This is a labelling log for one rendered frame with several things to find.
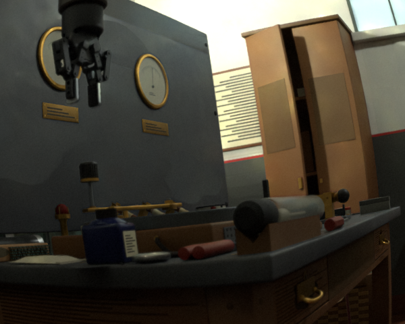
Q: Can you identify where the grey and white cylinder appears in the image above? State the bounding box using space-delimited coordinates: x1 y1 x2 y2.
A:
232 194 326 242

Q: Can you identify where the black knife switch handle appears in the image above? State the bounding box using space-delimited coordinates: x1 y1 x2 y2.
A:
78 161 101 207

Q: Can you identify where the black tool handle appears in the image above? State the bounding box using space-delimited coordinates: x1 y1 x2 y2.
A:
153 236 180 254

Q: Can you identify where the brass rimmed round gauge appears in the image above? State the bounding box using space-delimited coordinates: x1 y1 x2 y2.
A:
134 53 170 110
36 26 84 92

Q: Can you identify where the white cloth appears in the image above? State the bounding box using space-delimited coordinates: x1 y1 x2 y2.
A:
9 254 84 265

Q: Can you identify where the framed wall chart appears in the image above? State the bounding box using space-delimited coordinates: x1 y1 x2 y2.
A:
212 65 264 152

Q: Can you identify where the grey round disc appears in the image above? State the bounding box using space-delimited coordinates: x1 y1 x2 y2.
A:
132 250 172 264

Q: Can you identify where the window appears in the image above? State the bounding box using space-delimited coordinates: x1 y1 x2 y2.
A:
345 0 405 33

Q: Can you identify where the wooden cradle block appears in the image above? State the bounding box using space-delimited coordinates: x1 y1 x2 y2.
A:
236 215 322 257

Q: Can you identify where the wooden brush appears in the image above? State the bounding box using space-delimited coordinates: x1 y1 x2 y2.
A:
0 242 51 264

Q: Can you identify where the silver metal tin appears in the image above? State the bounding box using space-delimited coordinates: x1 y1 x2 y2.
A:
0 233 45 246

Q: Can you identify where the brass nameplate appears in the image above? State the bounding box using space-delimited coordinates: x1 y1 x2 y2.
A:
42 101 80 124
141 118 170 137

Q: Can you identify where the blue bottle with label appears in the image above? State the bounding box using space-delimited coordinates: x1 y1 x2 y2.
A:
81 208 140 265

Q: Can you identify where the wooden tray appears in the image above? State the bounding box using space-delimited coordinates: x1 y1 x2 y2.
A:
51 220 238 260

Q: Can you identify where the brass knife switch blade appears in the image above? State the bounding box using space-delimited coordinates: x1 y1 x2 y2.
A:
83 200 184 214

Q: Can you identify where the wooden workbench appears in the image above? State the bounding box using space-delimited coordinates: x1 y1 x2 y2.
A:
0 205 402 324

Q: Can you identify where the grey metal tray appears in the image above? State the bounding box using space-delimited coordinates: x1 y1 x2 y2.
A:
358 196 392 215

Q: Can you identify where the wooden cupboard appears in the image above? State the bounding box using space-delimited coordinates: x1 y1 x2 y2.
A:
241 13 380 215

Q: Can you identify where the grey switchboard panel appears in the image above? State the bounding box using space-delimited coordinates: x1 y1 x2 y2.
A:
0 0 229 234

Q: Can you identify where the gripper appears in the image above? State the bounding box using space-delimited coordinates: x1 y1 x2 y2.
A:
51 0 112 109

